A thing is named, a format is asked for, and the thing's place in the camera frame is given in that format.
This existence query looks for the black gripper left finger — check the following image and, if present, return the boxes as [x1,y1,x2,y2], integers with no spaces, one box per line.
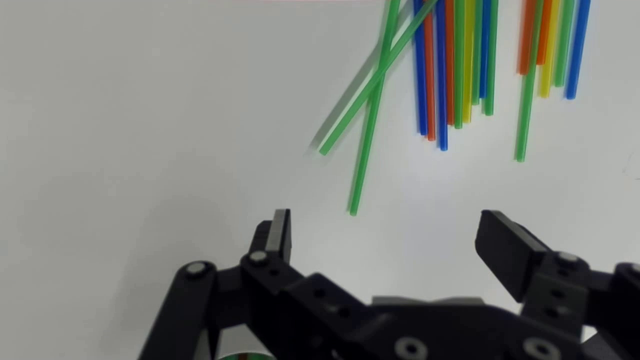
[138,208,368,360]

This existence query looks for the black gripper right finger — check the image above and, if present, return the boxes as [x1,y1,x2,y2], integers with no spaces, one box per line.
[474,208,640,360]

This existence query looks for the yellow plastic straw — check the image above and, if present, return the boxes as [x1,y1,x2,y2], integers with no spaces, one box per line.
[537,0,568,100]
[465,0,478,126]

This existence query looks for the orange plastic straw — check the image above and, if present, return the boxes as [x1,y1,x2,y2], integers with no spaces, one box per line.
[537,0,556,67]
[423,0,441,144]
[517,0,541,75]
[445,0,460,128]

